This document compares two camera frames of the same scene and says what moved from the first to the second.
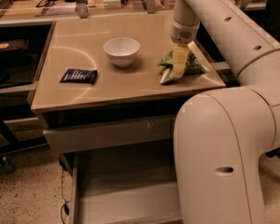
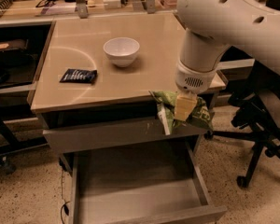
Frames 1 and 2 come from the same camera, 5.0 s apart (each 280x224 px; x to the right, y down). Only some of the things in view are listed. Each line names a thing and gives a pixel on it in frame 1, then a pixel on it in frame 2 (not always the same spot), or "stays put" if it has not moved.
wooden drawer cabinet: x=105 y=109 stays put
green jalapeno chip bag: x=168 y=67 to x=166 y=101
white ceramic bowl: x=121 y=51 stays put
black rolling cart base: x=4 y=152 stays put
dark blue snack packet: x=80 y=76 stays put
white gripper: x=185 y=34 to x=192 y=79
